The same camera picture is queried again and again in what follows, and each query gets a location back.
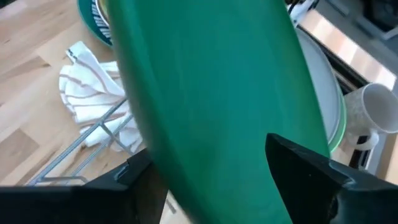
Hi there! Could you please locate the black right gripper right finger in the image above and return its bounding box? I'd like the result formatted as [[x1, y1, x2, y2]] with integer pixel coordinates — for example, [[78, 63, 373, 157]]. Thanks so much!
[[265, 133, 398, 224]]

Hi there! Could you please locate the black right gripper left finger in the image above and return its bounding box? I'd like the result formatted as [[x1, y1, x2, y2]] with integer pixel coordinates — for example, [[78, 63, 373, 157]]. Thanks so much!
[[0, 148, 170, 224]]

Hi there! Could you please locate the light green and white plate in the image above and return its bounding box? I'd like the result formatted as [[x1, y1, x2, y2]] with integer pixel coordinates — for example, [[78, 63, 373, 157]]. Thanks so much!
[[295, 27, 348, 154]]

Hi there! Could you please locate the dark green and white plate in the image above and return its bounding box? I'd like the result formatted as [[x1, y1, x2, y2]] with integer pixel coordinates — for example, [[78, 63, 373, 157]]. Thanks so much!
[[105, 0, 330, 224]]

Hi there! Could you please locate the grey speckled mug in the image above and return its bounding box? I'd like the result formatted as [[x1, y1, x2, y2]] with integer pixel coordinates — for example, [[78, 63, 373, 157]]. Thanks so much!
[[340, 82, 398, 152]]

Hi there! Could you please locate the white striped dish towel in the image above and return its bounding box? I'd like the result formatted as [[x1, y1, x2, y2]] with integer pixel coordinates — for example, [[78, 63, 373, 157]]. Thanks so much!
[[58, 40, 146, 154]]

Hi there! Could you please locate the beige side table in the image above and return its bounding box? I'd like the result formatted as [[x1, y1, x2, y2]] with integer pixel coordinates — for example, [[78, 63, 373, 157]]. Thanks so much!
[[300, 9, 398, 91]]

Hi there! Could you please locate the large teal plate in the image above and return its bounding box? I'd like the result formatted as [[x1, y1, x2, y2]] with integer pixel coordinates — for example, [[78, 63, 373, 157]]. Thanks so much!
[[76, 0, 113, 47]]

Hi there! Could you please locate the grey wire dish rack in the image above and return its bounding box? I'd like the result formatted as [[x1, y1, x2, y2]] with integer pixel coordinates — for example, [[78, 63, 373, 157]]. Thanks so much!
[[26, 98, 178, 215]]

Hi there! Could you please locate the white cable connector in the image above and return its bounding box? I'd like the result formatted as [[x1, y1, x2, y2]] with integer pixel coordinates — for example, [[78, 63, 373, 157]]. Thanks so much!
[[287, 0, 320, 27]]

